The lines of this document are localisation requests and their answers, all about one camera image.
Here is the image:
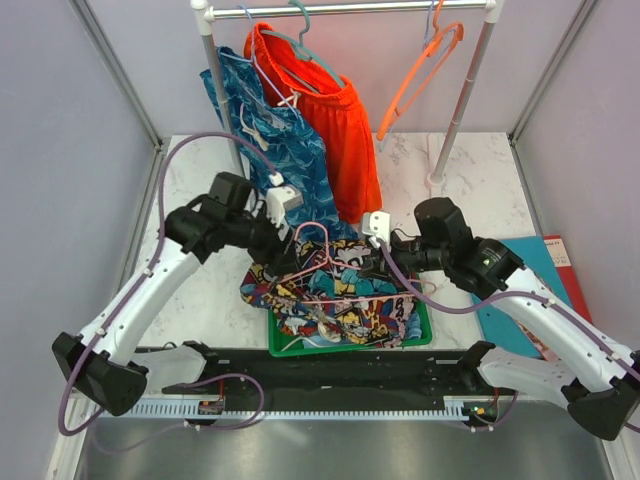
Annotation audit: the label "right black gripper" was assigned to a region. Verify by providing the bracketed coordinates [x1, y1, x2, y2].
[357, 229, 449, 287]

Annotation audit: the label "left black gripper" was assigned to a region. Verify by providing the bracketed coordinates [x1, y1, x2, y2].
[224, 200, 301, 276]

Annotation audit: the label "pink hanger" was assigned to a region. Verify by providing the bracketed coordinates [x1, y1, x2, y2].
[277, 221, 412, 305]

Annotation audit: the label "comic print shorts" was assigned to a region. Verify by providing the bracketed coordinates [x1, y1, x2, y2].
[240, 240, 418, 342]

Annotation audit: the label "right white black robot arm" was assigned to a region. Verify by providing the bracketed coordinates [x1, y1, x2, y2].
[361, 197, 639, 441]

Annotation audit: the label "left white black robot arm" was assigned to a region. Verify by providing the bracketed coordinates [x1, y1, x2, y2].
[52, 172, 303, 416]

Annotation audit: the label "blue leaf print shorts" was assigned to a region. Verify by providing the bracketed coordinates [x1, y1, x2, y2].
[217, 46, 358, 240]

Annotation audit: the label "orange shorts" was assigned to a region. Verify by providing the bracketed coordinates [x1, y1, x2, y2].
[244, 22, 382, 224]

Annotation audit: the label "lavender hanger holding blue shorts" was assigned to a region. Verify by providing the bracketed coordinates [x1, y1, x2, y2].
[237, 4, 300, 118]

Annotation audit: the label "teal hanger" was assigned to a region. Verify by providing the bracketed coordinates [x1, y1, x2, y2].
[263, 0, 345, 88]

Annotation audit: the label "orange hanger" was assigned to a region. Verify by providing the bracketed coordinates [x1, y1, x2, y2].
[375, 0, 465, 142]

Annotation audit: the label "light blue garment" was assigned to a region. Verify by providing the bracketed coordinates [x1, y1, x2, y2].
[270, 312, 432, 355]

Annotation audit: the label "green plastic tray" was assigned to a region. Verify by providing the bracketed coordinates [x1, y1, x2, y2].
[267, 301, 433, 358]

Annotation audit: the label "teal blue folder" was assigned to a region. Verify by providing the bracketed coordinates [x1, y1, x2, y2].
[477, 236, 573, 359]

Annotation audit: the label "red book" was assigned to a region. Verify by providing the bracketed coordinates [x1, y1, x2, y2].
[543, 235, 592, 323]

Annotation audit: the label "pink illustrated book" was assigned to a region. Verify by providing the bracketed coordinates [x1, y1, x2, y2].
[517, 322, 559, 362]

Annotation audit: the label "white metal clothes rack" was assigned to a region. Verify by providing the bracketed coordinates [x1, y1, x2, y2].
[190, 0, 504, 194]

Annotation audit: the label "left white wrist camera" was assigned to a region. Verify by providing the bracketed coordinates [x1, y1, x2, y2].
[265, 172, 303, 229]

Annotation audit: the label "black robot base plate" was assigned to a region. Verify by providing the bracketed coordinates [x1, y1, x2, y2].
[145, 347, 514, 431]

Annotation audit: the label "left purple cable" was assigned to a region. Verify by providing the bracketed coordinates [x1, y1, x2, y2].
[58, 131, 281, 437]

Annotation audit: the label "white slotted cable duct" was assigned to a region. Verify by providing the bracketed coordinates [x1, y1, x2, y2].
[123, 395, 469, 422]

